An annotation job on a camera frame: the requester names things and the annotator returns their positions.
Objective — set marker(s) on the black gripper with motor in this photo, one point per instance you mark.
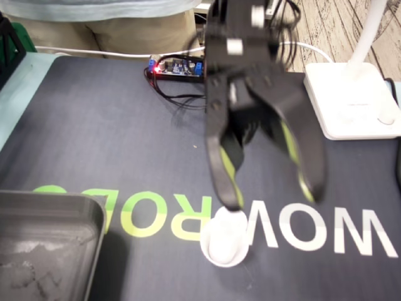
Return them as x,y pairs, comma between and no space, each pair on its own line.
241,97

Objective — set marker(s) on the white plastic flanged cylinder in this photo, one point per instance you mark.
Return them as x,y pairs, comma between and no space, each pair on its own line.
224,244

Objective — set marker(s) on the white desk lamp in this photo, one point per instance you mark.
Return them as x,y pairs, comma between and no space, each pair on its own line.
344,100

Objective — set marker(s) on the blue circuit board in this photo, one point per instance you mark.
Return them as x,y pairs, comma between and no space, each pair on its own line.
178,67

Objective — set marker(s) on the dark grey WOWROBO mat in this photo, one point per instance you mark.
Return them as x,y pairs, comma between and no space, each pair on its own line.
94,125

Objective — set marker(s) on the person in light blue shirt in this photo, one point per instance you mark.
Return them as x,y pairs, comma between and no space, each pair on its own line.
94,19

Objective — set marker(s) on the black plastic tray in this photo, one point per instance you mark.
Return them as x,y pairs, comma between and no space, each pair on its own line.
47,251

